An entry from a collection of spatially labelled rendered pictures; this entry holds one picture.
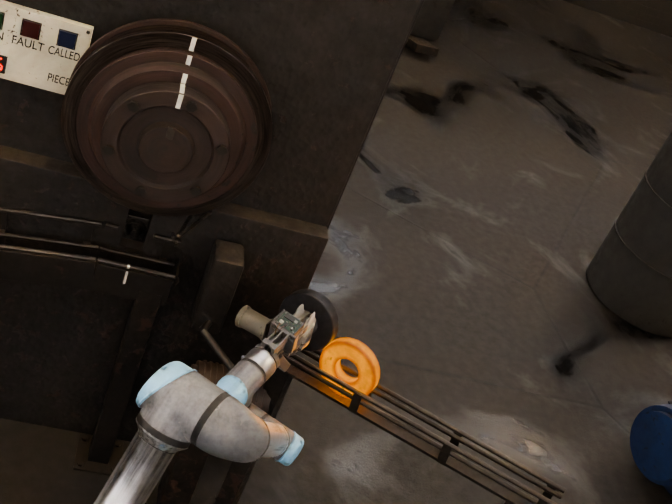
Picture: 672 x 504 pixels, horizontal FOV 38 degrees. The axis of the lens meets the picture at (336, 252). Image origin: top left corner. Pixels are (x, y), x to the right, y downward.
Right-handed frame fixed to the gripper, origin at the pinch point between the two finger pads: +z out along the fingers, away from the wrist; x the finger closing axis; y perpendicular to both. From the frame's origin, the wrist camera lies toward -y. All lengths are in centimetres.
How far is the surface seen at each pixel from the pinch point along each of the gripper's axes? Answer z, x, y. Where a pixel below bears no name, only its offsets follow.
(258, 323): -4.9, 11.0, -8.7
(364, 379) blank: -3.7, -19.6, -4.9
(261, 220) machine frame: 11.9, 25.2, 5.6
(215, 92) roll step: -2, 35, 49
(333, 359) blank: -3.7, -10.5, -5.2
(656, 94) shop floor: 527, -8, -222
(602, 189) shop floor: 321, -23, -167
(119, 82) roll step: -14, 52, 48
